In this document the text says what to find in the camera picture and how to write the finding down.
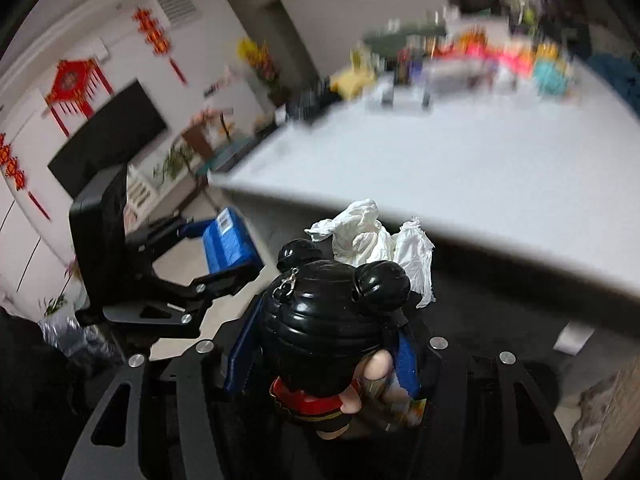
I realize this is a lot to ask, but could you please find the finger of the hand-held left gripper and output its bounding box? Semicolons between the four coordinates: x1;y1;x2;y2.
127;207;265;276
102;264;261;339

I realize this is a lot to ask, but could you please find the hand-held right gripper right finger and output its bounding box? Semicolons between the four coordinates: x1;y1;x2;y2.
394;319;583;480

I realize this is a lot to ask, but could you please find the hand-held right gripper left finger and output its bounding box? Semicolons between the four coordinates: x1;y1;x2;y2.
60;304;266;480

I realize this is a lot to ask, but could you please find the black-haired doll figure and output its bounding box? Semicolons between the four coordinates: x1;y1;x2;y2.
255;239;426;443

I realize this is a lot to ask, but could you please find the white tissue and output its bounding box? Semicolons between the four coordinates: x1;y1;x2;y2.
304;198;397;267
391;216;436;309

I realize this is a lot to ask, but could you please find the teal cushioned wooden bench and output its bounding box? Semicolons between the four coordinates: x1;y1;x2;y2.
197;132;266;173

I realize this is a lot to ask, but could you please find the green leafy houseplant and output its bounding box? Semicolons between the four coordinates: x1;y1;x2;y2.
152;140;196;186

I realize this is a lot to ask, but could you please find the grey plastic bag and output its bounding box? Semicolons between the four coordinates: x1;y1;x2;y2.
37;317;126;362

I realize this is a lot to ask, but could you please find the potted pink orchid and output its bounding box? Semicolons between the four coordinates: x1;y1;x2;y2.
182;107;237;161

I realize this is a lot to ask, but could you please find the white paper sheet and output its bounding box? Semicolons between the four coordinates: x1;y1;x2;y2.
554;324;596;353

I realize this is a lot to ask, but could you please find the potted yellow flower plant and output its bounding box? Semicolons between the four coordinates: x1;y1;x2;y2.
236;37;291;108

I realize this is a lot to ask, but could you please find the grey door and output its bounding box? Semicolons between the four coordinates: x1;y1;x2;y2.
260;0;323;111

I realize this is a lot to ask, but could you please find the red hanging knot decoration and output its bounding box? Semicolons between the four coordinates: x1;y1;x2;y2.
131;7;188;86

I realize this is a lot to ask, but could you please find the white air vent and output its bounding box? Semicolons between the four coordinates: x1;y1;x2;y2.
154;0;201;26

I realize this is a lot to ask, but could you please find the pile of colourful toys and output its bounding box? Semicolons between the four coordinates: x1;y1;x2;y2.
390;17;576;102

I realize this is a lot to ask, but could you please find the blue cloth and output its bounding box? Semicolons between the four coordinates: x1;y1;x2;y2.
585;52;640;121

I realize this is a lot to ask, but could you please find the black wall television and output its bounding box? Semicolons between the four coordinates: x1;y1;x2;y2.
47;79;168;198

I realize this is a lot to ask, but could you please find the red hanging wall decoration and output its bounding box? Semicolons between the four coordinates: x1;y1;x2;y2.
0;132;52;221

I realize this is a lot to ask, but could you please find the red tasselled wall ornament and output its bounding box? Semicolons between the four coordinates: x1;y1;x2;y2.
44;57;115;137

